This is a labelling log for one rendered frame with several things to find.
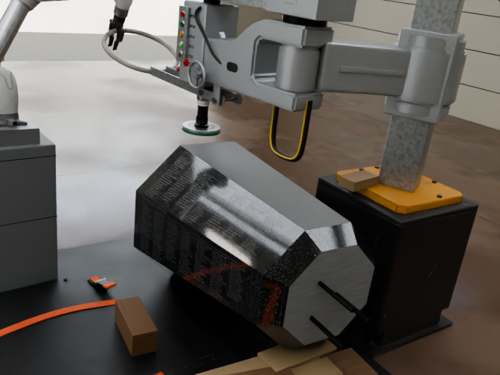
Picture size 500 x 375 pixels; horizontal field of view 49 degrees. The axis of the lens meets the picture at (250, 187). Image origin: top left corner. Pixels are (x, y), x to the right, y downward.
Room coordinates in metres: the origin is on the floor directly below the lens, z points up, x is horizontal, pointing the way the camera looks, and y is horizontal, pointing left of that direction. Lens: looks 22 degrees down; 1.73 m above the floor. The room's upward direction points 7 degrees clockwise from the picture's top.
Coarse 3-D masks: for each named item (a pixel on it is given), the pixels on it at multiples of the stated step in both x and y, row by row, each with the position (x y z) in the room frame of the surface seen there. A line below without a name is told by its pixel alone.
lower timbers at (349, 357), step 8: (336, 352) 2.13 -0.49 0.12; (344, 352) 2.13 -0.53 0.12; (352, 352) 2.14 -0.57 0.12; (336, 360) 2.07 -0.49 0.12; (344, 360) 2.07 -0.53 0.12; (352, 360) 2.08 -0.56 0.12; (360, 360) 2.09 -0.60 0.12; (344, 368) 2.02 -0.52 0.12; (352, 368) 2.02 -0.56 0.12; (360, 368) 2.03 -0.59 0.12; (368, 368) 2.04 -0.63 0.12
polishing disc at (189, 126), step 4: (184, 124) 2.99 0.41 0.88; (188, 124) 3.00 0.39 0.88; (192, 124) 3.01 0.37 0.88; (208, 124) 3.05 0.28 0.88; (212, 124) 3.06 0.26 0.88; (216, 124) 3.07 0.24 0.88; (184, 128) 2.95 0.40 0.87; (188, 128) 2.92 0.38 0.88; (192, 128) 2.93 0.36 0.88; (196, 128) 2.94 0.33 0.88; (200, 128) 2.95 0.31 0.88; (204, 128) 2.96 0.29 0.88; (208, 128) 2.97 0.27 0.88; (212, 128) 2.98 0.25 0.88; (216, 128) 2.99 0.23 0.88; (200, 132) 2.90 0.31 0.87; (204, 132) 2.90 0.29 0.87; (208, 132) 2.91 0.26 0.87; (212, 132) 2.93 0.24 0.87
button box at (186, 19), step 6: (180, 6) 2.99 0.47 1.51; (180, 12) 2.98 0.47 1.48; (186, 12) 2.95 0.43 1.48; (180, 18) 2.98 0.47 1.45; (186, 18) 2.94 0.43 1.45; (186, 24) 2.94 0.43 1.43; (180, 30) 2.98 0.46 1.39; (186, 30) 2.94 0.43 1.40; (186, 36) 2.94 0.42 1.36; (186, 42) 2.94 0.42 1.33; (180, 48) 2.97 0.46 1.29; (186, 48) 2.94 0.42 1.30; (186, 54) 2.94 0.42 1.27; (180, 60) 2.96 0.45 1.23
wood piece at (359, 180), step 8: (344, 176) 2.58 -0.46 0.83; (352, 176) 2.59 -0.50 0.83; (360, 176) 2.61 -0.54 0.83; (368, 176) 2.62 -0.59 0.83; (376, 176) 2.64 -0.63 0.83; (344, 184) 2.55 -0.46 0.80; (352, 184) 2.52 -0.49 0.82; (360, 184) 2.54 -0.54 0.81; (368, 184) 2.59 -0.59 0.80; (376, 184) 2.65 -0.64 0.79
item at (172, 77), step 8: (152, 72) 3.27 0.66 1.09; (160, 72) 3.21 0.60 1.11; (168, 72) 3.34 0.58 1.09; (176, 72) 3.28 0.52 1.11; (168, 80) 3.15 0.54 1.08; (176, 80) 3.09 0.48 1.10; (184, 88) 3.04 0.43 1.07; (192, 88) 2.98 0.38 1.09; (200, 96) 2.93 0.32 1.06; (208, 96) 2.88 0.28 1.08; (224, 96) 2.96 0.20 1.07; (232, 96) 2.91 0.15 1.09; (240, 96) 2.88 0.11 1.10
